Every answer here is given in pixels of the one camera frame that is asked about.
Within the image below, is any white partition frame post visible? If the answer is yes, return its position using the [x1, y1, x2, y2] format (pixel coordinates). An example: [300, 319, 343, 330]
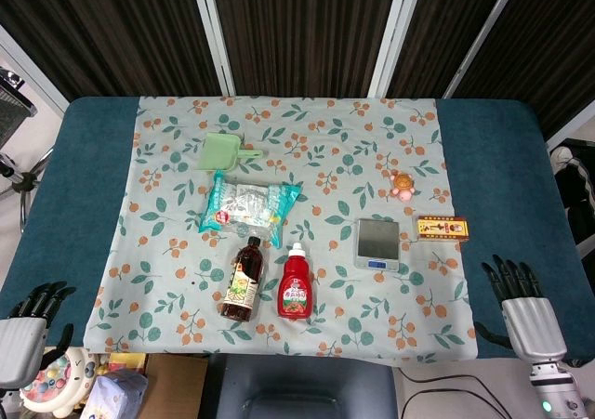
[188, 0, 237, 96]
[371, 0, 426, 98]
[0, 23, 71, 113]
[441, 0, 524, 99]

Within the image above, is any dark blue chair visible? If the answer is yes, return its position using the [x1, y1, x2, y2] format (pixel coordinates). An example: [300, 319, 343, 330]
[204, 353, 400, 419]

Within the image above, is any silver digital kitchen scale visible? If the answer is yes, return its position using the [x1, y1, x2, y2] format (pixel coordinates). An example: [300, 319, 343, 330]
[354, 218, 402, 272]

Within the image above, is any brown cardboard piece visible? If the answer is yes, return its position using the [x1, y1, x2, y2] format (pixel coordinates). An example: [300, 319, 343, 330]
[137, 353, 209, 419]

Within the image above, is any dark sauce bottle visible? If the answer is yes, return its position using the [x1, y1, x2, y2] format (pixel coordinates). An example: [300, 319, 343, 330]
[219, 235, 264, 322]

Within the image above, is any black white bag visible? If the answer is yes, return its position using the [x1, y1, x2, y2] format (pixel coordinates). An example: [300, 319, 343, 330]
[549, 145, 595, 260]

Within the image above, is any black cable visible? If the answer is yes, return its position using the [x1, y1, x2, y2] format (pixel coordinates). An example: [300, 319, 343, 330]
[398, 367, 536, 419]

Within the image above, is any floral tablecloth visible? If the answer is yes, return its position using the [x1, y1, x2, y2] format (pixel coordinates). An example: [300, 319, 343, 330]
[82, 95, 480, 360]

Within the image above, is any white colourful toy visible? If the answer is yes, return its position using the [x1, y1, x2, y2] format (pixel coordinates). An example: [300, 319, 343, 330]
[18, 345, 103, 419]

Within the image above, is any pale blue package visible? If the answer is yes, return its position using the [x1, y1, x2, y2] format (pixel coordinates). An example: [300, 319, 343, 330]
[86, 368, 149, 419]

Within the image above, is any orange pink turtle toy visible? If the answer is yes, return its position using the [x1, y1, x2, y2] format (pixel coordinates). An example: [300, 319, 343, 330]
[390, 170, 417, 203]

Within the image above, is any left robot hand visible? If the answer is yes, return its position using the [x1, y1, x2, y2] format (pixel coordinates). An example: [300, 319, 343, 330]
[0, 280, 77, 400]

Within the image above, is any small yellow red box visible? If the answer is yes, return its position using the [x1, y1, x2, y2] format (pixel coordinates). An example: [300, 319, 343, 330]
[416, 216, 469, 243]

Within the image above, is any teal snack bag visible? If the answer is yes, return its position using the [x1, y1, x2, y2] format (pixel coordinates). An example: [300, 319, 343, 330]
[198, 169, 303, 248]

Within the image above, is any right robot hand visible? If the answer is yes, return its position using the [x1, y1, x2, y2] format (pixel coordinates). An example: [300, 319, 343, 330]
[472, 254, 570, 363]

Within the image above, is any green plastic dustpan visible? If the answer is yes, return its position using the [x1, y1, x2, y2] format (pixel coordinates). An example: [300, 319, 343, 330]
[193, 132, 264, 173]

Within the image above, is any red ketchup bottle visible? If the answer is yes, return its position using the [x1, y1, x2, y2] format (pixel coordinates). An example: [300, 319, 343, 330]
[277, 242, 312, 320]

